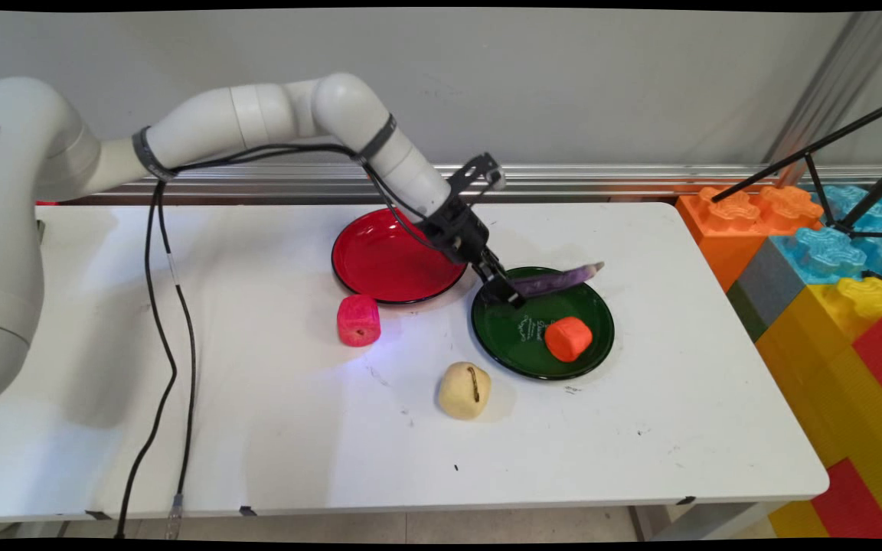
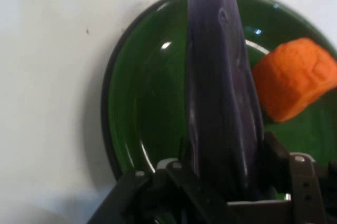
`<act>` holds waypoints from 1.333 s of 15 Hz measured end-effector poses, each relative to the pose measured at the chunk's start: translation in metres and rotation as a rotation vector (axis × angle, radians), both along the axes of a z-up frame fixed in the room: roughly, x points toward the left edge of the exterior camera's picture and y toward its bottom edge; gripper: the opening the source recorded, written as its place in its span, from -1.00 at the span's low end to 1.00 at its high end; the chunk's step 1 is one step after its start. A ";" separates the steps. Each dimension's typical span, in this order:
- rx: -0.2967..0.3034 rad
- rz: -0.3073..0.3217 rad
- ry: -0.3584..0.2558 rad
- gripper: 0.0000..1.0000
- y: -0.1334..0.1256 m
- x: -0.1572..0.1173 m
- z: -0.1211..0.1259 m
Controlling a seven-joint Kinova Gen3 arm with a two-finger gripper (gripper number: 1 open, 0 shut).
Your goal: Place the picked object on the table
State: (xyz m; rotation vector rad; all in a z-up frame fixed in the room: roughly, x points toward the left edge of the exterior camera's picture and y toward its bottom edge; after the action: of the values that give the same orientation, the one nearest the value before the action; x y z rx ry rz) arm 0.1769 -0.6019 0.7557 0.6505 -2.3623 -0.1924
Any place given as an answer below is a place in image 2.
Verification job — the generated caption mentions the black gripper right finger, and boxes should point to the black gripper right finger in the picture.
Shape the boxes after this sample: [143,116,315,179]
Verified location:
[260,131,337,224]

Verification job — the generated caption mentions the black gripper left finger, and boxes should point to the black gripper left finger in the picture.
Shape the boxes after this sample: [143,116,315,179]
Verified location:
[86,138,227,224]

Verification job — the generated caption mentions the purple toy eggplant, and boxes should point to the purple toy eggplant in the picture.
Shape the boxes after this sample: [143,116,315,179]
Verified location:
[183,0,265,201]

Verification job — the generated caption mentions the green plate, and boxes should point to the green plate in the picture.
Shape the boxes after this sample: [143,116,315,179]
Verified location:
[101,0,337,201]

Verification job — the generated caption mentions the orange toy fruit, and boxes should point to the orange toy fruit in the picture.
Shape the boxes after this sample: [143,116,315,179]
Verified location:
[252,37,337,123]

